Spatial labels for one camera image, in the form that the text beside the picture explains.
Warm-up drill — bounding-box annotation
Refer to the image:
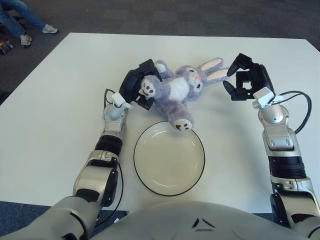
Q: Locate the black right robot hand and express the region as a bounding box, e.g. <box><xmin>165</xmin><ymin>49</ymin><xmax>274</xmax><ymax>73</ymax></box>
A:
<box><xmin>223</xmin><ymin>52</ymin><xmax>276</xmax><ymax>102</ymax></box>

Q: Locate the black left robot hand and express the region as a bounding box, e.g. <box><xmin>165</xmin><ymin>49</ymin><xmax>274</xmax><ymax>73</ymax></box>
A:
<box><xmin>118</xmin><ymin>59</ymin><xmax>163</xmax><ymax>111</ymax></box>

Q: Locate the purple bunny plush doll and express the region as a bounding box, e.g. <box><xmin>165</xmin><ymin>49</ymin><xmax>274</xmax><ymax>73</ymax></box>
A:
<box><xmin>139</xmin><ymin>57</ymin><xmax>231</xmax><ymax>132</ymax></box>

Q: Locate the white plate with black rim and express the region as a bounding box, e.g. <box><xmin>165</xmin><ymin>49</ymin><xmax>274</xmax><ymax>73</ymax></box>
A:
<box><xmin>133</xmin><ymin>120</ymin><xmax>206</xmax><ymax>196</ymax></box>

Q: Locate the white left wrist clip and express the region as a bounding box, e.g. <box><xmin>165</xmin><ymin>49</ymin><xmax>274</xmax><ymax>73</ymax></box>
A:
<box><xmin>111</xmin><ymin>92</ymin><xmax>127</xmax><ymax>107</ymax></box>

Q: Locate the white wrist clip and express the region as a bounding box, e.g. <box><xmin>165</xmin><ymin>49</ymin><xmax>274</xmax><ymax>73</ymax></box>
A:
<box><xmin>252</xmin><ymin>87</ymin><xmax>276</xmax><ymax>109</ymax></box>
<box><xmin>111</xmin><ymin>92</ymin><xmax>127</xmax><ymax>107</ymax></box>

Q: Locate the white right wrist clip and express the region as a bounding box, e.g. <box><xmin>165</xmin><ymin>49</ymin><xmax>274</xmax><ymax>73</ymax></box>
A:
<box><xmin>252</xmin><ymin>87</ymin><xmax>276</xmax><ymax>109</ymax></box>

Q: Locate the white sneaker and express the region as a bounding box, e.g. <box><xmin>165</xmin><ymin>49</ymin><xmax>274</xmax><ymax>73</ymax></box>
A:
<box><xmin>19</xmin><ymin>34</ymin><xmax>33</xmax><ymax>48</ymax></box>
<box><xmin>41</xmin><ymin>24</ymin><xmax>59</xmax><ymax>35</ymax></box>

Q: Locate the blue jeans leg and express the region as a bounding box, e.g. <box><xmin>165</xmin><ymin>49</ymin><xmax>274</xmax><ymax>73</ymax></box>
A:
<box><xmin>0</xmin><ymin>0</ymin><xmax>47</xmax><ymax>32</ymax></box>
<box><xmin>0</xmin><ymin>7</ymin><xmax>27</xmax><ymax>38</ymax></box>

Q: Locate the grey robot torso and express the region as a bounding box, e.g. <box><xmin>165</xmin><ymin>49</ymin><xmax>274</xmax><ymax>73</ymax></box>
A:
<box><xmin>87</xmin><ymin>200</ymin><xmax>311</xmax><ymax>240</ymax></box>

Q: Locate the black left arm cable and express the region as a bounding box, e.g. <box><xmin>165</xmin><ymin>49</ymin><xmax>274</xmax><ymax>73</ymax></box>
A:
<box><xmin>96</xmin><ymin>87</ymin><xmax>125</xmax><ymax>225</ymax></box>

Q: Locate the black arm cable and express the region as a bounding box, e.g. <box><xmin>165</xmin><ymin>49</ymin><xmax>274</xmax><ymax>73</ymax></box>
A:
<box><xmin>269</xmin><ymin>90</ymin><xmax>313</xmax><ymax>135</ymax></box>
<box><xmin>96</xmin><ymin>87</ymin><xmax>125</xmax><ymax>225</ymax></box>

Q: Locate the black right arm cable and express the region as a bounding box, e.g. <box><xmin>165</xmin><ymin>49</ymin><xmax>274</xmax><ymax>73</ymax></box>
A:
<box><xmin>269</xmin><ymin>90</ymin><xmax>313</xmax><ymax>135</ymax></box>

